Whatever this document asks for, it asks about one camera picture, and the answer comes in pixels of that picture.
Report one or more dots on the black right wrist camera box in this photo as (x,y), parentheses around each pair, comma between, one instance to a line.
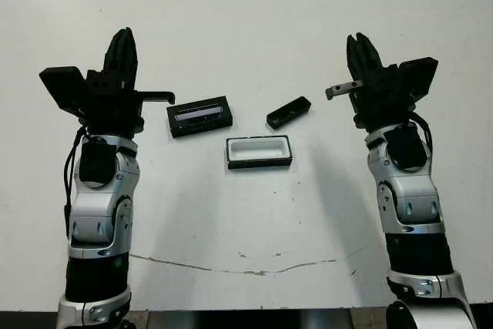
(420,78)

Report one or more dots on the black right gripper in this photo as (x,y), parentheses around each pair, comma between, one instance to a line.
(385,98)

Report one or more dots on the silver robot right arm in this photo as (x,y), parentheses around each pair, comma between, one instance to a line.
(416,198)

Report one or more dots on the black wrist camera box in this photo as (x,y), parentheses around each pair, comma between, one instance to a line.
(63,88)
(420,78)

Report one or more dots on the black box lid with window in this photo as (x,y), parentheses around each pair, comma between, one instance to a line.
(200,117)

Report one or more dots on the black box base white insert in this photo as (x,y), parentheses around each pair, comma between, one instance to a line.
(258,150)

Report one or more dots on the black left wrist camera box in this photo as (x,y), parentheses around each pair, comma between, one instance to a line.
(63,88)

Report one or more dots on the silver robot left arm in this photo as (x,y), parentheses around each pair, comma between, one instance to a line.
(96,205)

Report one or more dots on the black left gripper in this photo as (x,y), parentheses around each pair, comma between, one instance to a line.
(111,113)

